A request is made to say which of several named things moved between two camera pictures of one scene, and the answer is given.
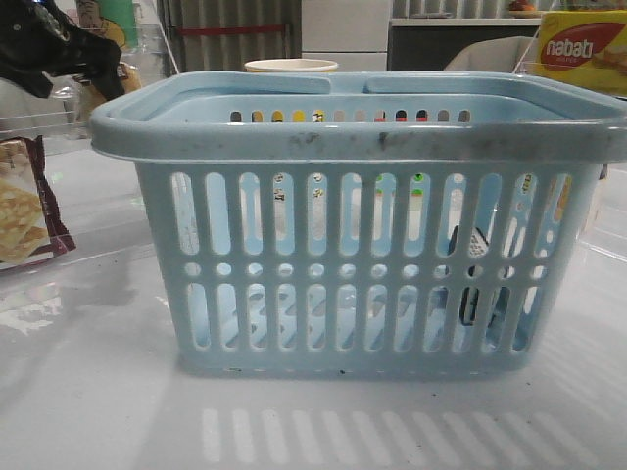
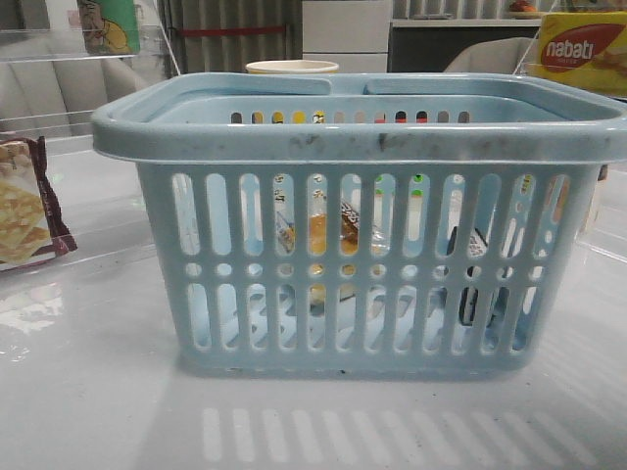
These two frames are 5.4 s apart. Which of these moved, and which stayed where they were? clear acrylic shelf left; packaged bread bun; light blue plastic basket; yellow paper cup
Moved: packaged bread bun
Stayed: light blue plastic basket; clear acrylic shelf left; yellow paper cup
